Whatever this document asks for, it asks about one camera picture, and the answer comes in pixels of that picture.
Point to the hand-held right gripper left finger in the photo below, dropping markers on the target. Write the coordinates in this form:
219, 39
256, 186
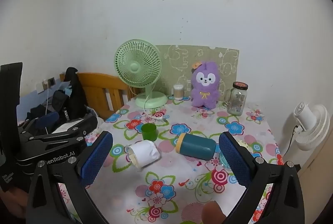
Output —
96, 159

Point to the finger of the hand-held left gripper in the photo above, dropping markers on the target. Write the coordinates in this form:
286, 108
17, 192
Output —
48, 120
78, 133

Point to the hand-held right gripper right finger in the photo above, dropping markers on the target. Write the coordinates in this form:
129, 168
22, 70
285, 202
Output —
234, 161

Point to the teal cup with yellow rim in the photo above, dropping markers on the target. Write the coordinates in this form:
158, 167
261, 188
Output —
197, 147

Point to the white cup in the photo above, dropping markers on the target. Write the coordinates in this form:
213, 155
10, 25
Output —
144, 153

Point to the small green cup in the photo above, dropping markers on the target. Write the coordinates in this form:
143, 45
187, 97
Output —
149, 133

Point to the person's right hand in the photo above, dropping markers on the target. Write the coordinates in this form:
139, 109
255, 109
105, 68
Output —
213, 213

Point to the light blue plastic item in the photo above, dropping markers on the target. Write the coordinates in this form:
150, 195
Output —
223, 161

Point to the pile of dark clothes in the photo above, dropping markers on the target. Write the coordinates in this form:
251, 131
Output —
43, 109

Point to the black garment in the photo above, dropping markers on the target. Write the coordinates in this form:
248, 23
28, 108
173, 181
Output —
74, 94

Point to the wooden chair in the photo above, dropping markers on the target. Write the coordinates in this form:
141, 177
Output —
98, 88

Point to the floral tablecloth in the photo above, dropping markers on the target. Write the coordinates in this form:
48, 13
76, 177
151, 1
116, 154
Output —
182, 174

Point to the glass jar mug with lid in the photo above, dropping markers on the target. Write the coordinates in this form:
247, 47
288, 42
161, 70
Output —
237, 100

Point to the purple plush toy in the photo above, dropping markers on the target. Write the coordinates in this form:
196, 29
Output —
205, 83

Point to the white clip fan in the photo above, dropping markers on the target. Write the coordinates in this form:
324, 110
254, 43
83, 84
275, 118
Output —
311, 125

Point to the green desk fan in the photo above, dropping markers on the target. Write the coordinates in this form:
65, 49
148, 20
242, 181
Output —
135, 68

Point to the cotton swab container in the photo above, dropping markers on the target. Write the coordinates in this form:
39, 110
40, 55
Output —
178, 92

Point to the green patterned board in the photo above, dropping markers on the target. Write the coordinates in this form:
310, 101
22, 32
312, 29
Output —
179, 60

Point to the wall socket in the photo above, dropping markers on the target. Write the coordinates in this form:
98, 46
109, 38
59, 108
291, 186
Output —
52, 81

